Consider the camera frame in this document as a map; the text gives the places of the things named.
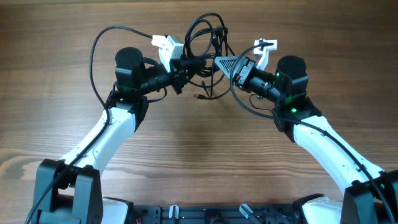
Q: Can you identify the black USB cable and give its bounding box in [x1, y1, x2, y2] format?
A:
[189, 62, 233, 100]
[183, 12, 236, 78]

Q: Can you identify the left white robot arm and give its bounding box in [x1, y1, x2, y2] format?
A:
[25, 47, 206, 223]

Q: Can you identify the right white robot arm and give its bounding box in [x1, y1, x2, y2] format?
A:
[215, 55, 397, 223]

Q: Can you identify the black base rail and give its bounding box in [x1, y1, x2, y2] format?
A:
[126, 203, 306, 224]

